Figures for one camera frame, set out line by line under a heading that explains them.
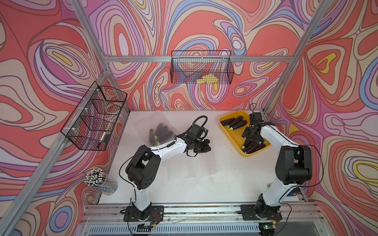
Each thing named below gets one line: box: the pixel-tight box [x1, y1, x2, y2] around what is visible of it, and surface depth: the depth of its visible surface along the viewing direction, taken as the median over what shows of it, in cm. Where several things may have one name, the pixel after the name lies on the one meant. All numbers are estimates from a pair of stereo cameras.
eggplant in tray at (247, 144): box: [240, 138, 253, 150], surface depth 98 cm
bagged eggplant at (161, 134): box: [149, 122, 175, 147], surface depth 104 cm
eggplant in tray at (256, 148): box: [244, 142, 266, 154], surface depth 94 cm
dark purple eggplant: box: [149, 128, 156, 146], surface depth 103 cm
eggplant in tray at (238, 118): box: [226, 115, 244, 129], surface depth 111 cm
